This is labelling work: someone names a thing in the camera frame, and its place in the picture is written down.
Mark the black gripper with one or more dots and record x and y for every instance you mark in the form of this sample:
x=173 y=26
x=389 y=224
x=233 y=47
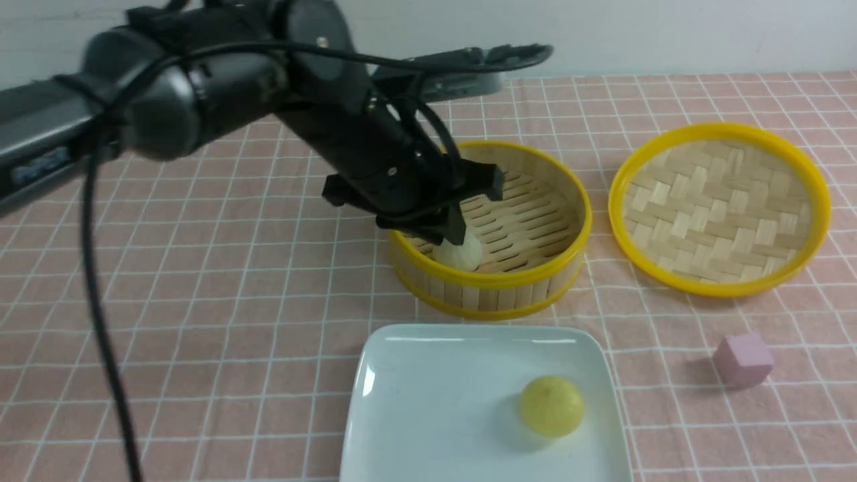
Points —
x=398 y=161

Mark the beige steamed bun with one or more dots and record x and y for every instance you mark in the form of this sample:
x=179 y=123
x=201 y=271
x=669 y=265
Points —
x=464 y=257

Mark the yellow steamed bun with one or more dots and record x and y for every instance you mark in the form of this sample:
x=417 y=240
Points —
x=551 y=406

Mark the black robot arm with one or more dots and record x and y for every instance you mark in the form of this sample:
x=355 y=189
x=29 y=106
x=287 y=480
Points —
x=169 y=82

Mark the white square plate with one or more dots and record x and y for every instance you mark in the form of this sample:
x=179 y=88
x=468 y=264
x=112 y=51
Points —
x=439 y=402

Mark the yellow bamboo steamer basket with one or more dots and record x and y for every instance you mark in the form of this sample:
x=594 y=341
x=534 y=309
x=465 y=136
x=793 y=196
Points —
x=533 y=241

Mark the pink checkered tablecloth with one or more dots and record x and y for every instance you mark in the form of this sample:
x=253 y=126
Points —
x=239 y=300

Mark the yellow bamboo steamer lid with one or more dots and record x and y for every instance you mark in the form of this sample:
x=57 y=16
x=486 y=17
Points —
x=719 y=209

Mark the pink cube block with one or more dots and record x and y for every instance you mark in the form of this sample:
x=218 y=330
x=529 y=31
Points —
x=743 y=361

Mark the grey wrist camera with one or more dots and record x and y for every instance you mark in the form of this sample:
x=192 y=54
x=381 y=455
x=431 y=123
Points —
x=464 y=73

